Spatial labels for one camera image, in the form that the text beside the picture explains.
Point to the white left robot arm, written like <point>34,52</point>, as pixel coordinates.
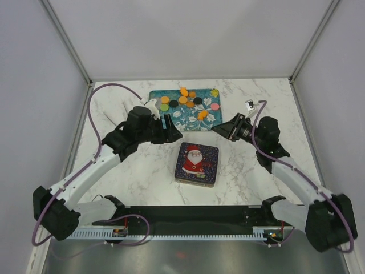
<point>58,209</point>

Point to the orange round cookie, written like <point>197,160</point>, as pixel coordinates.
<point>193,94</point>
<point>190,104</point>
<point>183,100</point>
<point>164,100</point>

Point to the orange fish cookie centre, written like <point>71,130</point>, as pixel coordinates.
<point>202,115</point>

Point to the orange fish cookie top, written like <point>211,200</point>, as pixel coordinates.
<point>184,92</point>

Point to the dark cookie tin box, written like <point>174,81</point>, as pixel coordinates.
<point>200,183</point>

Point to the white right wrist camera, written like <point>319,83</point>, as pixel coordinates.
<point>251,108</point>

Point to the orange round cookie centre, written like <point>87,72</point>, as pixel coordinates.
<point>183,100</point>

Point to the orange fish cookie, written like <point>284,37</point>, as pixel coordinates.
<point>202,115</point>
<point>184,92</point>

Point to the pink round cookie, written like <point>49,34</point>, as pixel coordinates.
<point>215,106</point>

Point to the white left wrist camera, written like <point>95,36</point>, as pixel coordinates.
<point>151,105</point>

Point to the teal floral tray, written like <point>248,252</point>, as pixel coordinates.
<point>185,119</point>

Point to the gold tin lid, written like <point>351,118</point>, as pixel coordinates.
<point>197,162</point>

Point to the black round cookie right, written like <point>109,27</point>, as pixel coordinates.
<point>197,100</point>

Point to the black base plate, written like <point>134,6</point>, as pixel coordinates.
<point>199,219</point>

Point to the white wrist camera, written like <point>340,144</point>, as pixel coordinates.
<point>151,105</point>
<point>251,108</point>

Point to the black round cookie left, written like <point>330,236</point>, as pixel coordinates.
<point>173,104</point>

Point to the metal tongs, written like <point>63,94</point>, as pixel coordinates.
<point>115,112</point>

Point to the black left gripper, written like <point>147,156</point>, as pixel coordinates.
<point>171,134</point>

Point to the orange round cookie top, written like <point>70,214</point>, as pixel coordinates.
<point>193,94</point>

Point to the orange round cookie lower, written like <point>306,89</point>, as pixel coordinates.
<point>190,104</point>

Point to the white slotted cable duct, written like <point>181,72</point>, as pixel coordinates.
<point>108,233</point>

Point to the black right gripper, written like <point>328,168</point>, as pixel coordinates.
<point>231,128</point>

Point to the black round cookie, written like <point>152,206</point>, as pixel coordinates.
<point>197,100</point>
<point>173,104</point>

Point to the green round cookie tray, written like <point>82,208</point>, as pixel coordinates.
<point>164,107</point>

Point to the orange round cookie left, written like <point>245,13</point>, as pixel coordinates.
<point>164,100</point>

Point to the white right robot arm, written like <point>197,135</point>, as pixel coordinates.
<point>327,219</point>

